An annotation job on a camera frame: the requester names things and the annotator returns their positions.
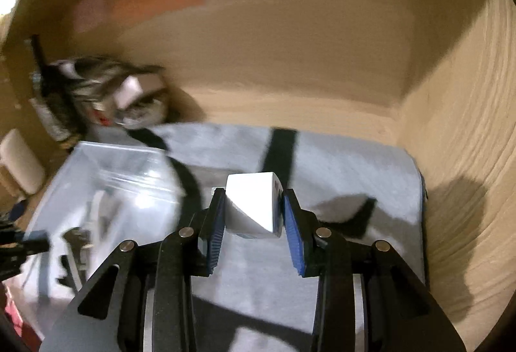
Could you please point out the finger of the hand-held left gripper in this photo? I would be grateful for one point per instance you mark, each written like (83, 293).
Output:
(36, 246)

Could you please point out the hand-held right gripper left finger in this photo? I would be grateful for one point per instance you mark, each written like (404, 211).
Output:
(213, 239)

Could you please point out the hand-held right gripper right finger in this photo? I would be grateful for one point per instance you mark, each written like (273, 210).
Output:
(296, 243)

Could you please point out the white charger plug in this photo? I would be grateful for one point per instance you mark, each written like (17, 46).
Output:
(252, 207)

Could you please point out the clear plastic storage container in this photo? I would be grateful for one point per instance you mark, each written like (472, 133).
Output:
(121, 182)

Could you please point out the grey felt mat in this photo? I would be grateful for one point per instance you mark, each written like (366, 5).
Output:
(250, 287)

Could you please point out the orange garment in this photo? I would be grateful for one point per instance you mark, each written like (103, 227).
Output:
(14, 315)

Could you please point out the dark wine bottle elephant label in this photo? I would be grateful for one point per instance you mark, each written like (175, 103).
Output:
(56, 106)

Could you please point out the white bowl of stones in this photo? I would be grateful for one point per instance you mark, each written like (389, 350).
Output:
(143, 114)

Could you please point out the white paper card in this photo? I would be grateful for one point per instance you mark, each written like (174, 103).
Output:
(129, 92)

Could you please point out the pile of papers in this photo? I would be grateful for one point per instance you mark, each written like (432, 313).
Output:
(96, 74)

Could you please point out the pink sticky note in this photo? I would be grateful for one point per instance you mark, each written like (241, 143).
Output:
(90, 9)

